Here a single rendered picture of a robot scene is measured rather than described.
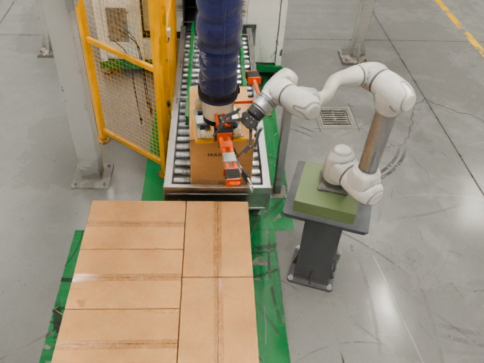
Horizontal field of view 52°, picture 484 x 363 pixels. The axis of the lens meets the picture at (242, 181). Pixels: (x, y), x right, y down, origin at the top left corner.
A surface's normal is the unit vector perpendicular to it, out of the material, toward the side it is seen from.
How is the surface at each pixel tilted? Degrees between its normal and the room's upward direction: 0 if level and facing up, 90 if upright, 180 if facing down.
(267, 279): 0
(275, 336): 0
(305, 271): 90
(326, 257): 90
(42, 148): 0
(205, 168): 90
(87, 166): 90
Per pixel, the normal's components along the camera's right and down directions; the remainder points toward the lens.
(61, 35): 0.04, 0.68
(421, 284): 0.05, -0.73
